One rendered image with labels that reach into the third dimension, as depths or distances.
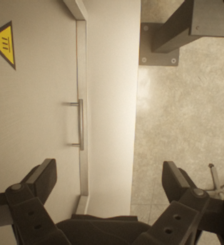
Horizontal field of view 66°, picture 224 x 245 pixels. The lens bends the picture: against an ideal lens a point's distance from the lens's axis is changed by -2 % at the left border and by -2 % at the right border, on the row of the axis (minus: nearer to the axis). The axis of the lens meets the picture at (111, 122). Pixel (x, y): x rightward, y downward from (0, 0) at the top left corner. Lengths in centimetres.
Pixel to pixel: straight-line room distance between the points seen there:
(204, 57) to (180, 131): 59
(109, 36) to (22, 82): 41
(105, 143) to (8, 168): 45
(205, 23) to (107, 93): 34
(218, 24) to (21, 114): 49
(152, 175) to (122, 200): 93
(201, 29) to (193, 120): 111
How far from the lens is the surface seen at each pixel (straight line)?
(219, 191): 186
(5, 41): 24
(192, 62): 152
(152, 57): 142
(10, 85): 24
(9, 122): 24
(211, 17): 56
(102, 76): 60
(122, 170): 69
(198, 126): 160
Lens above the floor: 140
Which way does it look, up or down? 76 degrees down
